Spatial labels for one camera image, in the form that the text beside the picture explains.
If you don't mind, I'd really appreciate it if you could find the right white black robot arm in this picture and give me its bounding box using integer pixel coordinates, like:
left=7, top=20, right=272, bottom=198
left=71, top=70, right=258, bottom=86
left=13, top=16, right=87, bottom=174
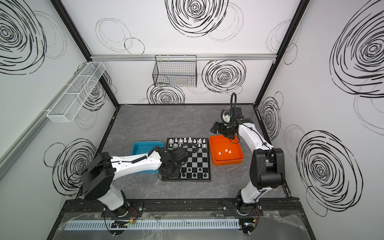
left=211, top=107, right=285, bottom=215

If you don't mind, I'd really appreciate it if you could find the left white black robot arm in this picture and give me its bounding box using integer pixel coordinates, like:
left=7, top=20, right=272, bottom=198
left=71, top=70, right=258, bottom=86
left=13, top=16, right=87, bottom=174
left=81, top=146, right=188, bottom=213

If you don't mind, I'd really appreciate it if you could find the black white chess board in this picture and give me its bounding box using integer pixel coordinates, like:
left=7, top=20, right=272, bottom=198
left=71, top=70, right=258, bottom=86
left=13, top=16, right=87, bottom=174
left=160, top=138, right=211, bottom=182

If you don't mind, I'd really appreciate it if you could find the orange plastic tray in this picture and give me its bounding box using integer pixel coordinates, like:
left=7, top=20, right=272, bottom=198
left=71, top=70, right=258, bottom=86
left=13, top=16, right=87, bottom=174
left=209, top=135, right=244, bottom=166

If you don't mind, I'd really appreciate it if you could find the teal plastic tray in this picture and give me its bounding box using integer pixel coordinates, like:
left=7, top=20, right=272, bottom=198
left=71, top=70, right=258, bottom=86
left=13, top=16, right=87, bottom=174
left=131, top=141, right=163, bottom=175

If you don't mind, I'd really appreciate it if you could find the black mounting rail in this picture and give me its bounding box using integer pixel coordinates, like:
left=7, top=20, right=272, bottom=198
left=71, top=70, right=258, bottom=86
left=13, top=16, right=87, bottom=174
left=61, top=197, right=305, bottom=218

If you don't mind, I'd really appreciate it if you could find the black wire basket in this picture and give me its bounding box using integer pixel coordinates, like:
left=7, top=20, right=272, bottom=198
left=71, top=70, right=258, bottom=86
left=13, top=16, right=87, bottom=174
left=152, top=55, right=198, bottom=88

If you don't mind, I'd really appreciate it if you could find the white slotted cable duct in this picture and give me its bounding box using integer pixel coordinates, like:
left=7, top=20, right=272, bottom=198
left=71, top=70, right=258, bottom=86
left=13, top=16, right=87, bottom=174
left=64, top=219, right=241, bottom=231

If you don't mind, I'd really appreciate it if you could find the clear wire wall shelf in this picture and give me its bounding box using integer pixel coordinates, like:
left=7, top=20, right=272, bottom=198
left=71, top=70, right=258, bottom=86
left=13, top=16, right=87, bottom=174
left=47, top=62, right=106, bottom=123

